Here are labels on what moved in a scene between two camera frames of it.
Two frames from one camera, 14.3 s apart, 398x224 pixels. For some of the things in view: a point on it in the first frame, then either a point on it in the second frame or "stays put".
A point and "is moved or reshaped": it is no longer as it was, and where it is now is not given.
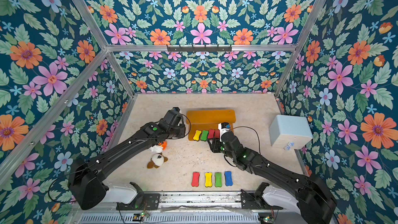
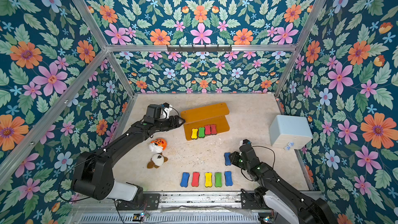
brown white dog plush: (157, 160) stays put
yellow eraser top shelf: (208, 179) stays put
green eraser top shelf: (218, 179) stays put
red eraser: (211, 134) is moved or reshaped
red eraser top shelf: (195, 179) stays put
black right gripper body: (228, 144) → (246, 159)
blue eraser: (228, 179) stays put
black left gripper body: (178, 131) → (164, 124)
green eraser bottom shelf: (204, 135) is moved or reshaped
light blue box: (287, 131) stays put
